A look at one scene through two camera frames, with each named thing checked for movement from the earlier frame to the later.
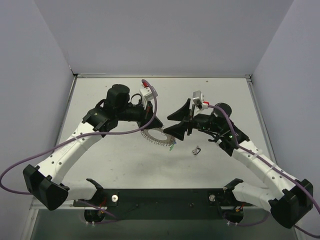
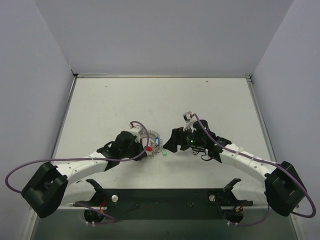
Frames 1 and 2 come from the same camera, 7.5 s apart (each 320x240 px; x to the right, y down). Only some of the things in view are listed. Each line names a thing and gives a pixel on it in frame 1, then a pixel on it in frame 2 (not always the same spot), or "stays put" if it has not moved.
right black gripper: x=190 y=120 -> x=180 y=138
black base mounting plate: x=163 y=204 stays put
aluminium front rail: x=66 y=205 stays put
